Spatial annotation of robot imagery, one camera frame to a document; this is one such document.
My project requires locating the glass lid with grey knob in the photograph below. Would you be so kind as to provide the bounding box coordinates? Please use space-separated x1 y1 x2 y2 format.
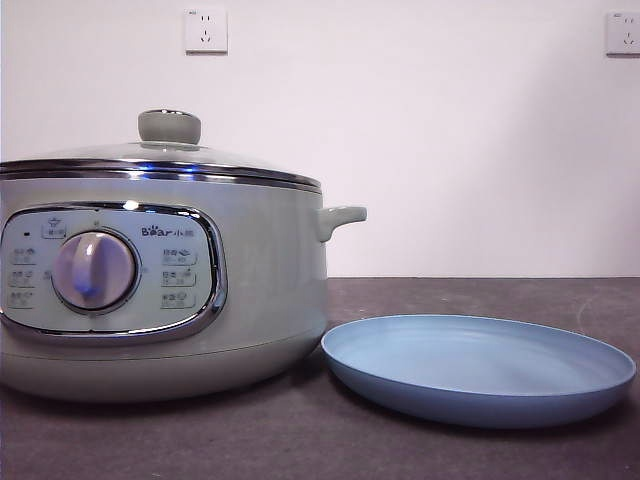
0 109 322 191

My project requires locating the pale green electric steamer pot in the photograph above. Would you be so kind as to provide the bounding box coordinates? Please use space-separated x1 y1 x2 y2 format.
0 169 369 404

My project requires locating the blue round plate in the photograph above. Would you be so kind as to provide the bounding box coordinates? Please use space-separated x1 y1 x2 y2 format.
320 313 638 430

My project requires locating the white round control dial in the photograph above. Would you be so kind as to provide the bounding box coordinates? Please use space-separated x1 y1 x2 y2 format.
51 230 139 312

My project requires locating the white wall socket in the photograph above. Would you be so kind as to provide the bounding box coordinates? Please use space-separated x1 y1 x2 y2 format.
605 10 640 57
185 8 229 55

